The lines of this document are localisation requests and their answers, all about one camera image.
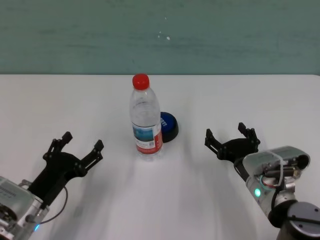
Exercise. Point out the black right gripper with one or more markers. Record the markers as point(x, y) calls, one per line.
point(237, 150)

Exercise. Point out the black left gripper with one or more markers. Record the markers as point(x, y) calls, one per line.
point(57, 172)

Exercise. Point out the blue push button black base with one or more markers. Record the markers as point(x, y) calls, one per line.
point(169, 125)

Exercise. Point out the clear water bottle red cap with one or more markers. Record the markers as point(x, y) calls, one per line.
point(145, 112)

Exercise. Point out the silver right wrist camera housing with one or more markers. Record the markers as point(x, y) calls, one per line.
point(272, 157)

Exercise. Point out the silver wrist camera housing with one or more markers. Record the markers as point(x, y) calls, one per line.
point(272, 157)
point(12, 197)

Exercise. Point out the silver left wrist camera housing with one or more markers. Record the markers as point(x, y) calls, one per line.
point(12, 197)

